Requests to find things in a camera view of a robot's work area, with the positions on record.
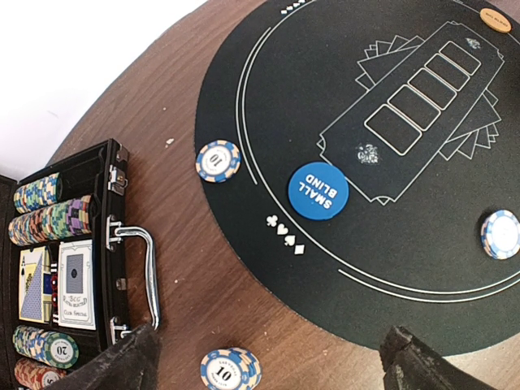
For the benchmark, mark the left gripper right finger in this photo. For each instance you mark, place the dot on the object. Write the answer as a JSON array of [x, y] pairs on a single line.
[[409, 363]]

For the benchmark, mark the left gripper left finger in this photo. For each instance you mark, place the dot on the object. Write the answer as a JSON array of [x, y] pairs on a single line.
[[131, 363]]

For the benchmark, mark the white blue chip stack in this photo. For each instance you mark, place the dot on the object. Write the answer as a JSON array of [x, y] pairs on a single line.
[[500, 235]]

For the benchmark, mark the blue small blind button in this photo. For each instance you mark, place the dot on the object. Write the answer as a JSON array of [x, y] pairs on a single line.
[[318, 191]]

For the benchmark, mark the blue ten chip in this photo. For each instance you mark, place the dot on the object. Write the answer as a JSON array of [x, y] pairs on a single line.
[[218, 161]]

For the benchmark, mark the orange big blind button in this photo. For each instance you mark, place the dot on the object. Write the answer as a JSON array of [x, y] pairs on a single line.
[[495, 20]]

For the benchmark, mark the playing card deck box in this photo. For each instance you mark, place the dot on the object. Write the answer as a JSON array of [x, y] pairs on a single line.
[[76, 307]]

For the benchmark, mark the black poker chip case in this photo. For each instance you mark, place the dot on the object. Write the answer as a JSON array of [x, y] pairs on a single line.
[[67, 201]]

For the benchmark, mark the ace card deck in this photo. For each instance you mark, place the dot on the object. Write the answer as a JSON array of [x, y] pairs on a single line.
[[35, 287]]

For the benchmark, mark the round black poker mat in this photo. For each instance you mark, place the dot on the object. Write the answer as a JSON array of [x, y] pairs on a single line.
[[417, 103]]

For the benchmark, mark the chrome case handle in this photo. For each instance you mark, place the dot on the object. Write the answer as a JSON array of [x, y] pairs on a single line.
[[139, 284]]

